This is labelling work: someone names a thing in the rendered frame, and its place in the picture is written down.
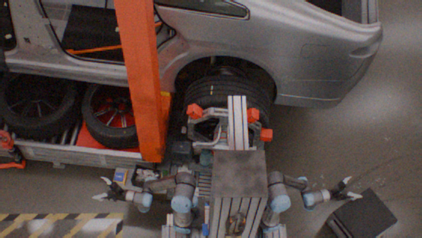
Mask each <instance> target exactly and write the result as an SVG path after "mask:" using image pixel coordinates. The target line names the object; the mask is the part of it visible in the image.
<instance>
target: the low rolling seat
mask: <svg viewBox="0 0 422 238"><path fill-rule="evenodd" d="M360 195H361V196H362V197H361V198H357V199H355V200H352V199H350V200H348V201H347V202H346V203H344V204H343V205H341V206H340V207H339V208H337V209H335V210H334V212H332V213H330V216H329V217H328V218H327V219H326V223H325V224H326V226H327V227H330V228H331V229H333V231H334V232H335V233H336V235H337V236H338V238H379V237H380V236H383V235H384V234H385V233H386V232H387V231H389V230H390V229H391V228H392V227H393V226H395V224H396V223H397V222H398V219H397V218H396V216H395V215H394V214H393V213H392V212H391V211H390V210H389V209H388V207H387V206H386V205H384V203H383V201H382V200H380V198H379V197H378V195H377V194H376V193H375V192H374V191H373V190H372V189H371V188H366V189H365V190H364V191H362V192H361V193H360Z"/></svg>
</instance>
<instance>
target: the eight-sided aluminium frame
mask: <svg viewBox="0 0 422 238"><path fill-rule="evenodd" d="M222 113H226V114H222ZM212 117H214V118H221V119H226V120H228V109H222V108H215V107H214V108H212V107H211V108H207V109H206V110H203V115H202V117H201V118H199V119H197V120H194V119H193V118H192V117H190V116H188V138H189V139H192V140H193V141H195V142H196V141H199V142H207V143H211V142H213V140H210V139H208V138H206V137H205V136H203V135H202V134H199V133H198V132H196V131H195V130H194V124H197V123H199V122H201V121H204V120H207V119H210V118H212ZM247 126H248V127H249V128H250V129H252V130H254V131H255V134H254V141H253V147H255V146H256V145H258V143H259V136H260V134H261V124H260V123H259V122H258V121H255V122H253V123H252V124H250V123H248V122H247Z"/></svg>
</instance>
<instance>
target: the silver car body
mask: <svg viewBox="0 0 422 238"><path fill-rule="evenodd" d="M153 12H154V27H155V34H156V42H157V57H158V65H159V78H160V89H161V91H167V92H173V93H175V92H174V88H173V82H174V77H175V76H176V73H177V72H178V71H179V70H180V69H181V67H183V66H184V65H185V64H186V63H189V62H190V61H193V60H195V59H197V58H199V57H205V56H214V55H226V56H235V57H241V58H244V59H246V60H247V62H248V60H249V61H251V62H253V63H256V64H258V65H260V66H261V67H263V68H265V70H266V71H268V72H270V74H271V76H272V77H274V80H275V81H276V82H277V86H278V89H279V96H278V99H277V101H276V102H275V105H292V106H298V107H304V108H315V109H322V110H327V109H330V108H334V107H335V106H337V105H339V104H340V103H341V102H342V100H344V97H345V96H346V95H347V94H348V93H349V92H350V91H351V90H352V89H353V88H354V87H355V86H356V85H357V84H358V83H359V82H360V81H361V80H362V79H363V78H364V76H365V75H366V73H367V71H368V70H369V69H370V67H371V65H372V62H373V60H374V59H375V56H376V54H377V53H378V49H379V47H380V45H381V43H382V41H383V37H384V35H383V33H384V28H383V26H382V24H381V22H379V19H378V0H153ZM0 47H8V49H4V50H3V53H4V56H5V63H6V64H7V66H8V69H9V70H10V71H9V72H15V73H20V74H33V75H44V76H50V77H55V78H64V79H69V80H79V81H86V82H91V83H96V84H104V85H110V86H121V87H130V86H129V81H128V77H127V71H126V66H125V62H124V52H123V48H122V44H121V37H120V33H119V28H118V18H117V15H116V10H115V3H114V0H0Z"/></svg>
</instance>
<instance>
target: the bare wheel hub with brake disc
mask: <svg viewBox="0 0 422 238"><path fill-rule="evenodd" d="M207 75H212V76H216V75H217V76H218V75H221V76H222V75H224V76H225V75H226V76H234V77H241V78H245V79H246V80H247V77H246V74H245V73H244V72H242V71H240V70H239V69H237V68H235V67H229V66H220V67H215V68H213V69H211V70H210V71H209V72H207Z"/></svg>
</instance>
